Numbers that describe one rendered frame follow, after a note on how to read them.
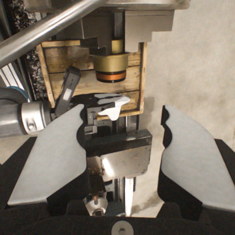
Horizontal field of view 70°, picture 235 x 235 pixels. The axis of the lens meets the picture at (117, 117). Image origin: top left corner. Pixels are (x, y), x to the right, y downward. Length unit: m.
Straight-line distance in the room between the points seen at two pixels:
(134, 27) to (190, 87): 1.71
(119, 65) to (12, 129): 0.27
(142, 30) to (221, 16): 1.70
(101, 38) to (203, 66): 1.80
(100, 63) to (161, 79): 1.46
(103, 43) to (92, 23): 0.05
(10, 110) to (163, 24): 0.38
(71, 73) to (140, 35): 0.17
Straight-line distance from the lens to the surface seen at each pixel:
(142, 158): 0.80
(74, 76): 0.38
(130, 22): 0.40
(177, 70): 1.89
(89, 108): 0.39
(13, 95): 0.51
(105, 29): 0.36
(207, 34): 2.01
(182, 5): 0.33
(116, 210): 1.17
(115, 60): 0.38
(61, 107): 0.41
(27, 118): 0.41
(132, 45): 0.41
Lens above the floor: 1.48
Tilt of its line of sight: 56 degrees down
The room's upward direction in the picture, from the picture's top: 149 degrees clockwise
